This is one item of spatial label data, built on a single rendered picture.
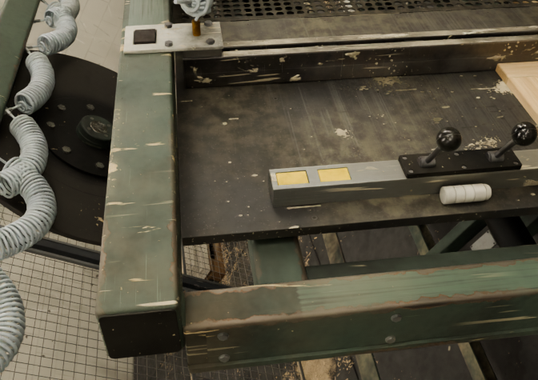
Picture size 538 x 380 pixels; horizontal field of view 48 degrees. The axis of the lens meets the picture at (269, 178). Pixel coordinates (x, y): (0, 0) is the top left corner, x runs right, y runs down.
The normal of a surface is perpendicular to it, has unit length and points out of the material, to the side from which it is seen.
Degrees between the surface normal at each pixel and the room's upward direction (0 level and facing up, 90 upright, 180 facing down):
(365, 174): 59
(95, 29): 90
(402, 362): 0
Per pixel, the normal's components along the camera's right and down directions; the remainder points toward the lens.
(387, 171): 0.02, -0.74
